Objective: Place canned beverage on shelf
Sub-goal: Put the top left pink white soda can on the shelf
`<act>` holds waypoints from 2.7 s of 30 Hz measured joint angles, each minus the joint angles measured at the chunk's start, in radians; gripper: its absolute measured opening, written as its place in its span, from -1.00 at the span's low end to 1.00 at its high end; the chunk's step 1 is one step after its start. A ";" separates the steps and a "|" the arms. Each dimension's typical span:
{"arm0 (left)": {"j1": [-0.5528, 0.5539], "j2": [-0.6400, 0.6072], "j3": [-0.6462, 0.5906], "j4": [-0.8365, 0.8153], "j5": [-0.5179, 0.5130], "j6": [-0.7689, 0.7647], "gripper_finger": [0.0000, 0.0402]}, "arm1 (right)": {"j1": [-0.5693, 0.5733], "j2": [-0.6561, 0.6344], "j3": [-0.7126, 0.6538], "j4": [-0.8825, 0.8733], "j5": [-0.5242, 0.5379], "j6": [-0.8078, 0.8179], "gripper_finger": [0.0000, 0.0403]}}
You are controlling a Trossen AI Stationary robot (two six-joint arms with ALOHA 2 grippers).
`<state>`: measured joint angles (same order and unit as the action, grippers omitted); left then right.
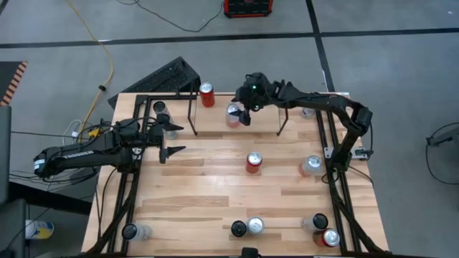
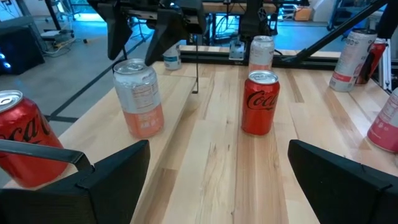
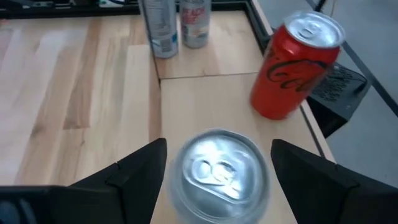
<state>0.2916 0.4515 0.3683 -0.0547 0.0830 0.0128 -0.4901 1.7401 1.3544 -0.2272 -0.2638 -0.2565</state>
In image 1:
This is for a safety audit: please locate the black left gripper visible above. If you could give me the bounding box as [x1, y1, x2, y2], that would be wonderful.
[142, 120, 187, 165]

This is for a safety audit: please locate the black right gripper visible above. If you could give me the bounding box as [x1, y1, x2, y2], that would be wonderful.
[228, 83, 280, 128]

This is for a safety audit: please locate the white and coral beverage can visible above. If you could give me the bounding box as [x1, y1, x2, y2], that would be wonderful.
[224, 102, 245, 129]
[298, 154, 323, 178]

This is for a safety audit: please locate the red Coca-Cola can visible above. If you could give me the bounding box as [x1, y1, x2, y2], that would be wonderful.
[199, 82, 217, 108]
[245, 151, 264, 175]

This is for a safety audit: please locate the raspberry lime sparkling water can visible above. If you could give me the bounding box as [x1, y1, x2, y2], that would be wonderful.
[245, 216, 266, 237]

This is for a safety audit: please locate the dark red beverage can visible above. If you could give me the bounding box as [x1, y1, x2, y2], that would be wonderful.
[311, 228, 341, 249]

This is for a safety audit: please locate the white blue Celsius slim can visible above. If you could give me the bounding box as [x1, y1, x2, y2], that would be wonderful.
[153, 100, 179, 140]

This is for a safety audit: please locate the black perforated wedge stand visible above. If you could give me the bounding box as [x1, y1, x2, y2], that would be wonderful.
[107, 56, 202, 110]

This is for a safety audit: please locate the red black equipment case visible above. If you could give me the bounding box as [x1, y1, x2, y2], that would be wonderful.
[222, 0, 275, 19]

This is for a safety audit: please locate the white red Celsius slim can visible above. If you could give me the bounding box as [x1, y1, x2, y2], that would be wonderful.
[230, 220, 248, 238]

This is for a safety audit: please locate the black teleoperation device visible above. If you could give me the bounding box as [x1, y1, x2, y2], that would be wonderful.
[240, 246, 260, 258]

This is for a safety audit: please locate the white yellow canister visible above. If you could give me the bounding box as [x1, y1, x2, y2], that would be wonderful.
[24, 219, 55, 240]

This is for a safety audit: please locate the grey cabinet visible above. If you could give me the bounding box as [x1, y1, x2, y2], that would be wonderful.
[0, 199, 29, 258]
[0, 105, 12, 207]

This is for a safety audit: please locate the hazard striped black mat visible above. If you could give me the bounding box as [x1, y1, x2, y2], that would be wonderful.
[0, 60, 29, 107]

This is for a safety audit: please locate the grey stand leg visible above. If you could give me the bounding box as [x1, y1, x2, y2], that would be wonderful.
[425, 123, 459, 148]

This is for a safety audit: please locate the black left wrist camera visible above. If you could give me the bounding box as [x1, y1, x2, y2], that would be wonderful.
[146, 123, 164, 144]

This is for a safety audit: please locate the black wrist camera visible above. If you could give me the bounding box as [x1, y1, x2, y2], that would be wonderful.
[146, 123, 164, 144]
[245, 72, 265, 90]

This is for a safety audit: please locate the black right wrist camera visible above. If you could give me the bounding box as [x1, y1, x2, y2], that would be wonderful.
[245, 72, 265, 90]

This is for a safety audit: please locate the black aluminium table frame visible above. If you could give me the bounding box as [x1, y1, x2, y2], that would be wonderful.
[82, 92, 390, 257]

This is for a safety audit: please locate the yellow extension cable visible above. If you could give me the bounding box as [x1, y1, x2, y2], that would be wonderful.
[65, 0, 115, 134]

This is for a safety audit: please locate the black floor cable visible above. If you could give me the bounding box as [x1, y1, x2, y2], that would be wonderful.
[425, 123, 459, 186]
[116, 0, 225, 34]

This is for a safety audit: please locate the white charger cable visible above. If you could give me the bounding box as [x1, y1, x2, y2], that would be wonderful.
[62, 119, 84, 144]

